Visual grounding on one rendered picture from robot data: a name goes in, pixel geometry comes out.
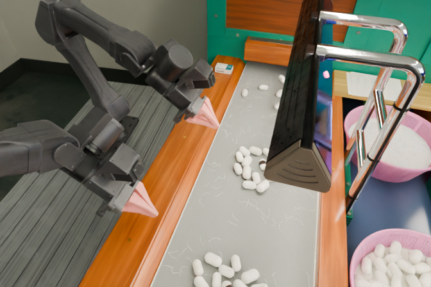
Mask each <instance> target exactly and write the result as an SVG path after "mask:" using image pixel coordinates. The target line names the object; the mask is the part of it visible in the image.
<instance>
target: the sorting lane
mask: <svg viewBox="0 0 431 287"><path fill-rule="evenodd" d="M286 72H287V71H286V70H280V69H272V68H267V67H259V66H255V65H247V64H246V66H245V68H244V70H243V72H242V74H241V77H240V79H239V82H238V83H237V86H236V88H235V91H234V93H233V95H232V98H231V100H230V103H229V105H228V107H227V109H226V112H225V114H224V116H223V119H222V121H221V123H220V126H219V128H218V130H217V133H216V134H215V137H214V140H213V142H212V145H211V146H210V149H209V151H208V153H207V156H206V158H205V160H204V162H203V165H202V167H201V170H200V171H199V174H198V177H197V179H196V182H195V183H194V186H193V188H192V191H191V193H190V195H189V198H188V199H187V202H186V204H185V207H184V209H183V211H182V214H181V216H180V219H179V221H178V223H177V225H176V228H175V230H174V233H173V235H172V236H171V239H170V241H169V244H168V246H167V248H166V250H165V253H164V256H163V258H162V260H161V262H160V265H159V267H158V270H157V271H156V274H155V276H154V278H153V281H152V283H151V286H150V287H196V286H195V284H194V279H195V278H196V277H197V276H196V275H195V273H194V269H193V266H192V262H193V261H194V260H195V259H198V260H200V261H201V265H202V267H203V274H202V275H201V277H203V278H204V280H205V281H206V282H207V284H208V285H209V287H212V276H213V274H214V273H215V272H219V267H214V266H213V265H211V264H209V263H207V262H206V261H205V254H206V253H208V252H211V253H213V254H215V255H217V256H219V257H220V258H221V259H222V264H221V265H226V266H228V267H230V268H232V262H231V257H232V256H233V255H238V257H239V258H240V262H241V269H240V270H239V271H238V272H236V271H234V276H233V277H232V278H228V277H226V276H223V275H221V285H222V283H223V282H224V281H230V282H231V284H232V285H233V282H234V280H236V279H239V280H241V275H242V273H243V272H247V271H249V270H251V269H256V270H257V271H258V272H259V278H258V279H257V280H256V281H253V282H250V283H248V284H245V285H246V286H247V287H251V286H252V285H254V284H262V283H264V284H266V285H267V286H268V287H315V276H316V249H317V221H318V206H319V192H317V191H313V190H308V189H305V188H300V187H297V186H292V185H288V184H283V183H278V182H269V187H268V188H267V189H266V190H264V191H263V192H258V191H257V187H256V188H255V189H253V190H251V189H245V188H244V187H243V185H242V184H243V182H244V181H253V178H252V173H254V172H258V174H259V176H260V180H261V182H262V181H265V179H264V170H261V169H260V167H259V161H260V160H261V159H265V160H266V161H267V156H266V155H265V154H264V153H263V149H265V148H267V149H269V147H270V144H271V139H272V135H273V130H274V126H275V121H276V116H277V113H278V110H276V109H275V105H276V104H277V103H279V102H280V99H281V97H277V96H276V93H277V92H278V91H279V90H283V84H284V83H282V82H281V81H280V80H279V79H278V77H279V76H280V75H283V76H284V77H285V76H286ZM260 85H267V86H268V89H267V90H260V89H259V86H260ZM244 89H247V90H248V94H247V96H246V97H243V96H242V91H243V90H244ZM241 146H243V147H245V148H246V149H247V150H249V148H250V147H251V146H254V147H258V148H259V149H261V150H262V154H261V155H259V156H257V155H255V154H252V153H250V155H249V156H251V158H252V162H251V163H250V165H249V167H250V168H251V177H250V178H249V179H244V178H243V176H242V174H240V175H238V174H236V173H235V170H234V168H233V166H234V164H235V163H238V164H240V166H241V168H242V172H243V168H244V167H243V166H242V162H241V163H239V162H238V161H237V159H236V157H235V153H236V152H238V151H239V147H241Z"/></svg>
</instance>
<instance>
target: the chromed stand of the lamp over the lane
mask: <svg viewBox="0 0 431 287"><path fill-rule="evenodd" d="M319 17H320V18H321V19H322V21H323V22H324V24H326V23H327V24H338V25H345V26H355V27H362V28H372V29H383V30H388V31H392V32H393V34H394V39H393V41H392V44H391V46H390V48H389V50H388V52H383V51H374V50H368V49H359V48H353V47H344V46H338V45H328V44H319V43H317V46H316V53H317V54H318V55H319V57H320V58H321V60H322V62H323V61H325V60H332V61H337V62H346V63H355V64H360V65H369V66H374V67H381V69H380V71H379V73H378V76H377V77H376V80H375V83H374V85H373V87H372V89H371V91H370V94H369V96H368V99H367V101H366V103H365V105H364V108H363V110H362V113H361V114H360V117H359V119H358V121H357V124H356V126H355V129H354V130H353V133H352V135H351V138H350V140H349V142H348V144H347V146H346V149H345V151H344V175H345V195H346V226H349V224H350V222H351V220H352V219H353V210H352V208H353V207H354V205H355V203H356V201H357V199H358V198H359V197H360V194H361V192H362V191H363V189H364V187H365V185H366V183H367V182H368V180H369V178H370V177H371V175H372V173H373V171H374V169H375V168H376V166H377V165H378V162H380V160H381V158H382V156H383V154H384V152H385V150H386V149H387V147H388V145H389V143H390V142H391V140H392V138H393V136H394V134H395V133H396V131H397V129H398V128H399V126H400V124H401V122H402V120H403V119H404V117H405V116H406V114H407V112H408V111H409V110H410V107H411V105H412V103H413V102H414V100H415V98H416V96H417V94H418V93H419V91H420V89H421V87H422V86H423V83H424V82H425V77H426V70H425V67H424V65H423V64H422V63H421V62H420V61H419V60H418V59H416V58H415V57H413V56H410V55H406V54H402V51H403V48H404V47H405V44H406V43H407V39H408V35H409V31H408V28H407V26H406V25H405V23H404V22H402V21H401V20H400V19H397V18H394V17H384V16H377V15H366V14H359V13H348V12H336V11H330V10H320V13H319ZM314 48H315V45H310V44H308V45H307V48H306V53H305V59H307V58H308V57H309V56H311V55H313V54H314ZM394 69H396V70H402V71H405V72H406V73H407V76H408V77H407V80H406V82H405V84H404V86H403V87H402V89H401V91H400V93H399V95H398V97H397V99H396V101H395V102H394V103H393V107H392V108H391V110H390V112H389V114H388V115H387V109H386V105H385V100H384V94H383V91H384V89H385V87H386V85H387V82H388V80H389V78H390V77H391V74H392V72H393V70H394ZM374 110H375V113H376V120H377V124H378V132H379V134H378V136H377V138H376V140H375V141H374V143H373V145H372V147H371V149H370V151H369V152H368V154H367V153H366V142H365V136H364V132H365V130H366V127H367V125H368V123H369V121H370V119H371V116H372V114H373V112H374ZM356 149H357V163H358V172H359V173H358V174H357V176H356V178H355V180H354V182H353V184H352V185H351V172H350V161H351V159H352V157H353V155H354V153H355V151H356Z"/></svg>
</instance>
